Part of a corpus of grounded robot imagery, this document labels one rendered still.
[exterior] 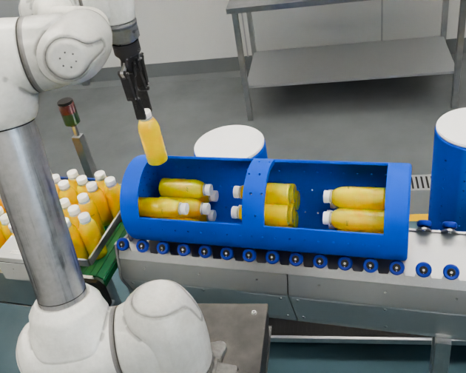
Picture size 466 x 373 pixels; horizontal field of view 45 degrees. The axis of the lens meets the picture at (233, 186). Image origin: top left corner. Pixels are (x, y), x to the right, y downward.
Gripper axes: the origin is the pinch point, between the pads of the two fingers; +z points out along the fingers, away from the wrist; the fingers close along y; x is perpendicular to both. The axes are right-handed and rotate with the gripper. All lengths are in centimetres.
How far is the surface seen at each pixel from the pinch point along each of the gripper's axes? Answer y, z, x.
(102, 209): 5, 47, 30
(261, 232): -14, 34, -36
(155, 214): -8.4, 35.1, 0.7
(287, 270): -11, 52, -42
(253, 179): -5.1, 21.8, -32.7
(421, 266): -10, 46, -81
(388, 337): 28, 129, -72
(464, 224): 43, 75, -98
